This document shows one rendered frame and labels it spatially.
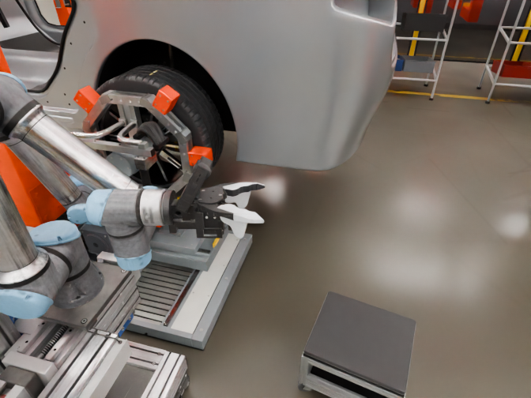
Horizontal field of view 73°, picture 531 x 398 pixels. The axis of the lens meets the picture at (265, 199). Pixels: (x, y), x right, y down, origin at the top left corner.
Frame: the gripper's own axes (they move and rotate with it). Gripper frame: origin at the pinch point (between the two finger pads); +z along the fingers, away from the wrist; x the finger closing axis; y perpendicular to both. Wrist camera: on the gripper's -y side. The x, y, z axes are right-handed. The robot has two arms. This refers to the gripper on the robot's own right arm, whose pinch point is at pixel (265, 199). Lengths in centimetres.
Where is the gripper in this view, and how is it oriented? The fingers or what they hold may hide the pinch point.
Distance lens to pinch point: 72.3
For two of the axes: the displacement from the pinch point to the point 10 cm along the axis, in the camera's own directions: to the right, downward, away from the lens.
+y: 0.0, 8.9, 4.6
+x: -0.1, 4.6, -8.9
